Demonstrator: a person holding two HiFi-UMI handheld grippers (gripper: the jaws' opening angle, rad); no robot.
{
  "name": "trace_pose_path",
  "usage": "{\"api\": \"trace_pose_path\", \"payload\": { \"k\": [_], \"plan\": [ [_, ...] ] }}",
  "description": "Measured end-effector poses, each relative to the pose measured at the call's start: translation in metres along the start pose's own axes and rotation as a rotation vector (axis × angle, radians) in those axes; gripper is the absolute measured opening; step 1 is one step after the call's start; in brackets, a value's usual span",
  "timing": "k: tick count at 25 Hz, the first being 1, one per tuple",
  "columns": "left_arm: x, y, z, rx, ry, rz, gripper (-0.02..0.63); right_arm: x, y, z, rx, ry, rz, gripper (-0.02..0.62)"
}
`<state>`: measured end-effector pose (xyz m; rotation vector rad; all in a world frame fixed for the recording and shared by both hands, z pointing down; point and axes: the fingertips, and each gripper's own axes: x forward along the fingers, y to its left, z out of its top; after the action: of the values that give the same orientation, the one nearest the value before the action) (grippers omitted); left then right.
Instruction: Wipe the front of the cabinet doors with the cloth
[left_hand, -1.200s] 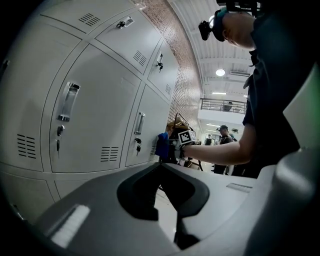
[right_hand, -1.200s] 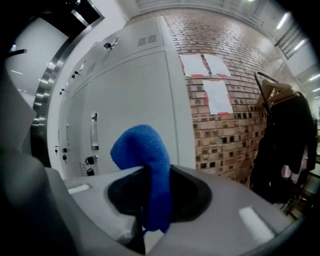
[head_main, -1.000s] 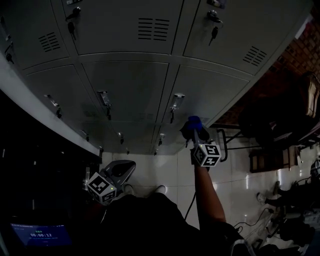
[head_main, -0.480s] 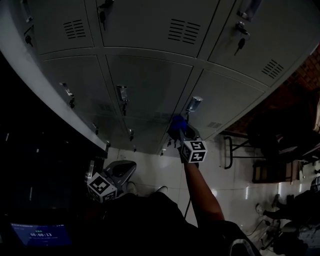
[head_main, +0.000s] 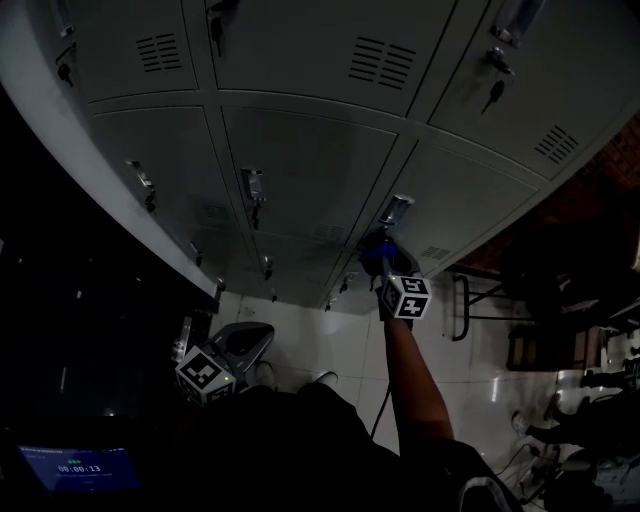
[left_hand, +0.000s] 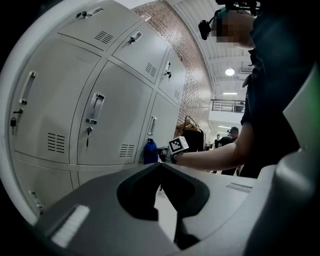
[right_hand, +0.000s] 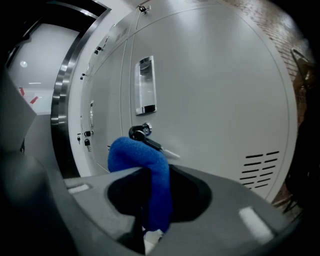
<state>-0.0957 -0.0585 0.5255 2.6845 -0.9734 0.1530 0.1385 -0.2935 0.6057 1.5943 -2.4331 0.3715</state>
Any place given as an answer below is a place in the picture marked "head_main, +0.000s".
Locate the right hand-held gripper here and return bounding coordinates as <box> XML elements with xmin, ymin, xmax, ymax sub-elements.
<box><xmin>375</xmin><ymin>240</ymin><xmax>433</xmax><ymax>331</ymax></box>

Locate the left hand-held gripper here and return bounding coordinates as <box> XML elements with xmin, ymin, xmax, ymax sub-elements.
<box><xmin>173</xmin><ymin>322</ymin><xmax>276</xmax><ymax>408</ymax></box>

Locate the blue cloth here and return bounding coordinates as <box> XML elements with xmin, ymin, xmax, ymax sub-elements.
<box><xmin>358</xmin><ymin>228</ymin><xmax>401</xmax><ymax>281</ymax></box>

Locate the grey metal locker door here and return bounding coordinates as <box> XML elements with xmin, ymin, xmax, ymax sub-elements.
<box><xmin>344</xmin><ymin>141</ymin><xmax>540</xmax><ymax>276</ymax></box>

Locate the person's right forearm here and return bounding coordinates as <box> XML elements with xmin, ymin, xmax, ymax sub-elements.
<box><xmin>382</xmin><ymin>315</ymin><xmax>456</xmax><ymax>457</ymax></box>

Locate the grey metal locker cabinet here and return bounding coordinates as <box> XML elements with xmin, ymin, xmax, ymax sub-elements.
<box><xmin>0</xmin><ymin>0</ymin><xmax>640</xmax><ymax>316</ymax></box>

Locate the shiny metal bar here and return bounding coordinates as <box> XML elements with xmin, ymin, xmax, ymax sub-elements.
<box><xmin>171</xmin><ymin>315</ymin><xmax>194</xmax><ymax>362</ymax></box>

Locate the person's left white shoe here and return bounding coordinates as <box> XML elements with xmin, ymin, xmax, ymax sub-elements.
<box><xmin>254</xmin><ymin>360</ymin><xmax>277</xmax><ymax>392</ymax></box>

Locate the person's black clothing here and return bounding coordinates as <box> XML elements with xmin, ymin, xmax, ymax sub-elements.
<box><xmin>164</xmin><ymin>384</ymin><xmax>524</xmax><ymax>512</ymax></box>

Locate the black chair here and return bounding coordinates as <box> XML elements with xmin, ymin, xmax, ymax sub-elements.
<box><xmin>499</xmin><ymin>199</ymin><xmax>640</xmax><ymax>334</ymax></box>

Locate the brown wooden crate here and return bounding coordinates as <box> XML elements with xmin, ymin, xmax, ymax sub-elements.
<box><xmin>505</xmin><ymin>327</ymin><xmax>604</xmax><ymax>372</ymax></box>

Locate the blue timer screen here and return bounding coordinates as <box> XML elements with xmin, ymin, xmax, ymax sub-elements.
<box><xmin>14</xmin><ymin>443</ymin><xmax>144</xmax><ymax>494</ymax></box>

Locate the set of locks with keys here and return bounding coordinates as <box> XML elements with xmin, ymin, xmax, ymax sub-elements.
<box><xmin>55</xmin><ymin>0</ymin><xmax>516</xmax><ymax>314</ymax></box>

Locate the black metal frame stool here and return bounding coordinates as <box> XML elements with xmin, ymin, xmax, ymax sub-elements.
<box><xmin>451</xmin><ymin>272</ymin><xmax>506</xmax><ymax>343</ymax></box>

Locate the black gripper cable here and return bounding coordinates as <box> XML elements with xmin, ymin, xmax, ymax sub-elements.
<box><xmin>369</xmin><ymin>382</ymin><xmax>394</xmax><ymax>441</ymax></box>

